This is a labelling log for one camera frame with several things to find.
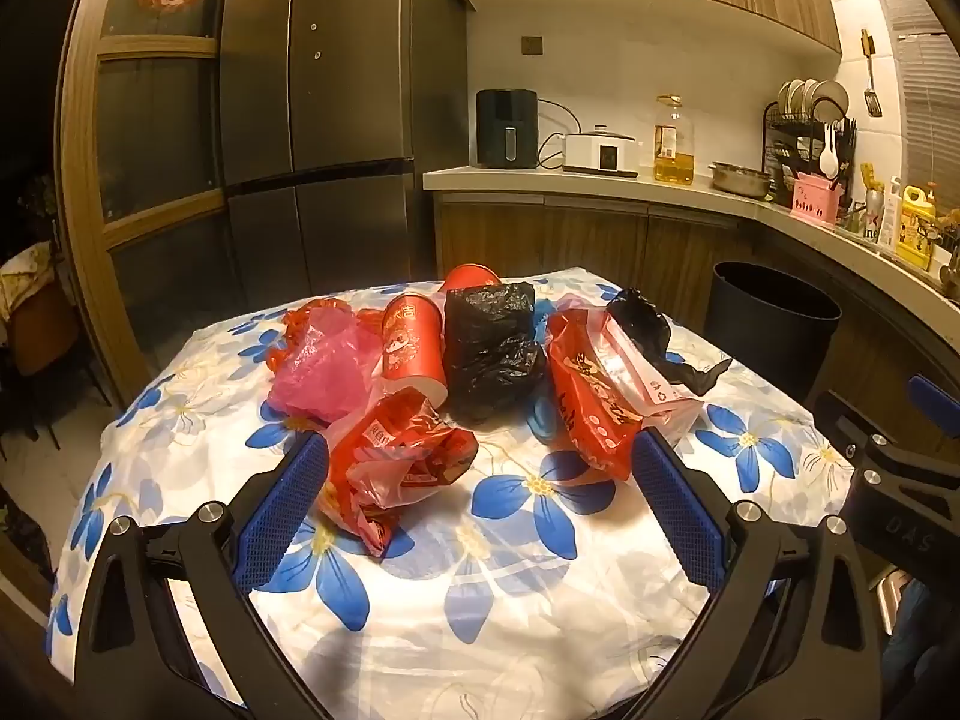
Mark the yellow patterned cloth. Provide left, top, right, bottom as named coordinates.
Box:
left=0, top=240, right=57, bottom=316

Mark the yellow detergent jug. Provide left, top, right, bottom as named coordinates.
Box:
left=898, top=184, right=938, bottom=267

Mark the pink utensil holder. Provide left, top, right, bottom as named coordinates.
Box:
left=791, top=171, right=845, bottom=226

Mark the white pump bottle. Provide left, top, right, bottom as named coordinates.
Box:
left=877, top=176, right=905, bottom=248

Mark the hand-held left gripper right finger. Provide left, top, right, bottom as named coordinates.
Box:
left=632, top=426, right=890, bottom=720

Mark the black trash bin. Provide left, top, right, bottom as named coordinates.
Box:
left=703, top=261, right=842, bottom=406

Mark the blue floral white tablecloth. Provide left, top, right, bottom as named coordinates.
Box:
left=45, top=266, right=856, bottom=720

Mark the wooden kitchen counter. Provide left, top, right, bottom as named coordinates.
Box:
left=422, top=165, right=960, bottom=466

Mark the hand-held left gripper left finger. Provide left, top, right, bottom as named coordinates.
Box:
left=71, top=431, right=335, bottom=720

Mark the red printed paper cup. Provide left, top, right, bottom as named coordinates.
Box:
left=381, top=294, right=451, bottom=406
left=439, top=264, right=503, bottom=298

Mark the hanging slotted spatula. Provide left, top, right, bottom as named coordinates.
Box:
left=859, top=28, right=882, bottom=117

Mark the white electric cooker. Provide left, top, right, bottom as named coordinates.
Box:
left=561, top=124, right=640, bottom=177

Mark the black air fryer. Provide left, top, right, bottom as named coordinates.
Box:
left=475, top=88, right=539, bottom=170

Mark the person's leg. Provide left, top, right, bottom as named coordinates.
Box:
left=877, top=577, right=960, bottom=698

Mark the large black plastic bag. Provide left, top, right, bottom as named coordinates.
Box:
left=442, top=281, right=548, bottom=425

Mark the dark steel refrigerator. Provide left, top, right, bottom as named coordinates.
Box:
left=217, top=0, right=470, bottom=301

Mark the large white plate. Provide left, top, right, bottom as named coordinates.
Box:
left=817, top=79, right=850, bottom=125

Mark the thin red plastic bag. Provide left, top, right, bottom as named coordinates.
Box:
left=266, top=298, right=362, bottom=372

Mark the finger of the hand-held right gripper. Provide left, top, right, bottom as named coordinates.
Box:
left=906, top=373, right=960, bottom=428
left=816, top=388, right=912, bottom=488

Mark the small black plastic bag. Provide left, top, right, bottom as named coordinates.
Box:
left=606, top=286, right=734, bottom=397

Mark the cooking oil bottle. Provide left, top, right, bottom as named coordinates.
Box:
left=652, top=95, right=697, bottom=185

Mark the steel basin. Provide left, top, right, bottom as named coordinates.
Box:
left=709, top=161, right=773, bottom=200

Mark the translucent plastic bag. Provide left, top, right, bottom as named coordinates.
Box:
left=559, top=289, right=706, bottom=447

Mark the red gold-lettered plastic bag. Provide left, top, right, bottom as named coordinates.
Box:
left=546, top=307, right=657, bottom=482

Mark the black dish rack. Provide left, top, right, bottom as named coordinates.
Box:
left=761, top=79, right=857, bottom=196

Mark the pink plastic bag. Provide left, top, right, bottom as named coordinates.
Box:
left=270, top=307, right=385, bottom=425

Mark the wooden glass-panel door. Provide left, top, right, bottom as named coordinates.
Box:
left=56, top=0, right=241, bottom=406

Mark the brown chair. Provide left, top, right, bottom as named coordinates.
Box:
left=0, top=292, right=80, bottom=451

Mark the window blind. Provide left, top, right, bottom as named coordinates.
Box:
left=889, top=26, right=960, bottom=192

